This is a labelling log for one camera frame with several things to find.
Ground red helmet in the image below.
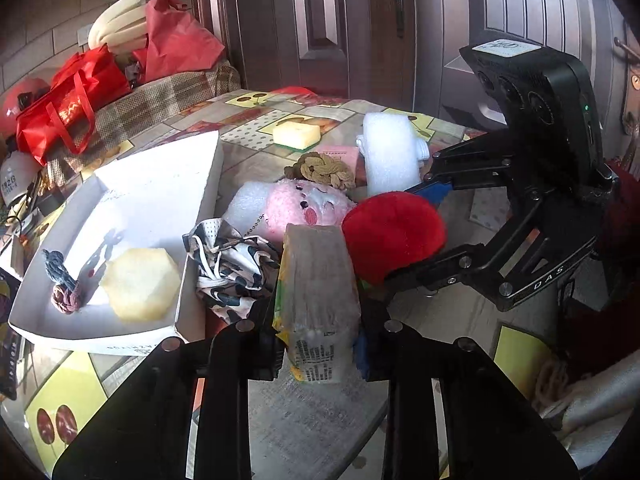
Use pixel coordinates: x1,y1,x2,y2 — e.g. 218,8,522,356
0,77,52,136

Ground cream foam strips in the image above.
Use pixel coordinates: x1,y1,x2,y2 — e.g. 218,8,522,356
87,0,151,56

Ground blue and pink knotted rope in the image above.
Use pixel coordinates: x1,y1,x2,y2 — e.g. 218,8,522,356
42,249,83,316

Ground white foam block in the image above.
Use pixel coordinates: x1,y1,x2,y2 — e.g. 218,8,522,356
356,111,432,198

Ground yellow-green snack packet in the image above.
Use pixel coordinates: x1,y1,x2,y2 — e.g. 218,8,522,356
272,223,362,386

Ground white round container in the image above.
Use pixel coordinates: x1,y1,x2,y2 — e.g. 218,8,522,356
0,150,40,207

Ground patterned tablecloth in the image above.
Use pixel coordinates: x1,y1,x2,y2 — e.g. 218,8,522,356
0,87,556,480

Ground olive knotted rope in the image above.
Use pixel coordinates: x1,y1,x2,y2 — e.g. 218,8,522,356
284,151,357,191

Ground red plush toy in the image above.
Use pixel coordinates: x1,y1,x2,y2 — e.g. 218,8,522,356
341,191,448,283

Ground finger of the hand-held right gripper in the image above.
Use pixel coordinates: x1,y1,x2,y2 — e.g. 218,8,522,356
405,129,521,207
382,212,543,306

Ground pink plush toy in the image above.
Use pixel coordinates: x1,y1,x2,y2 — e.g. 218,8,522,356
222,178,357,243

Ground grey white cloth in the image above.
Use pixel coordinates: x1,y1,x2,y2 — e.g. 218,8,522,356
542,355,640,468

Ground pink card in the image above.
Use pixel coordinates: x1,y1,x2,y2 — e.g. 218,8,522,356
317,145,360,172

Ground black and white patterned cloth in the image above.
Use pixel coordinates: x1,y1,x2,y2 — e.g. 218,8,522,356
182,218,283,325

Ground pale yellow hexagonal sponge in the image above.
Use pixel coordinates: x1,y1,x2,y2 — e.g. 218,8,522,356
99,246,182,323

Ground red plastic bag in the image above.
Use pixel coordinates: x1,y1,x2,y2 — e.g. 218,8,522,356
132,0,226,83

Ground cream braided rope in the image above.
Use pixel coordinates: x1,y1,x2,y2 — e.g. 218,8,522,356
530,352,573,413

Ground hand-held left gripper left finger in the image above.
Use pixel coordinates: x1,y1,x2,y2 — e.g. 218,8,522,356
52,300,287,480

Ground red tote bag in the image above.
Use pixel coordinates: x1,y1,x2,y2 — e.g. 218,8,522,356
15,45,132,167

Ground yellow square sponge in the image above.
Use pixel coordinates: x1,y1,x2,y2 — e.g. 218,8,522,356
272,121,322,151

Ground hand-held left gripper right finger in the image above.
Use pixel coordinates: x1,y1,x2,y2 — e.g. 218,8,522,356
352,304,587,480

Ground white cardboard box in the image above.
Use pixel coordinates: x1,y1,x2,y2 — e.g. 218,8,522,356
7,130,226,357

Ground brown door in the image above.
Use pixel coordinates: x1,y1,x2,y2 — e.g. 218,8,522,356
192,0,421,108

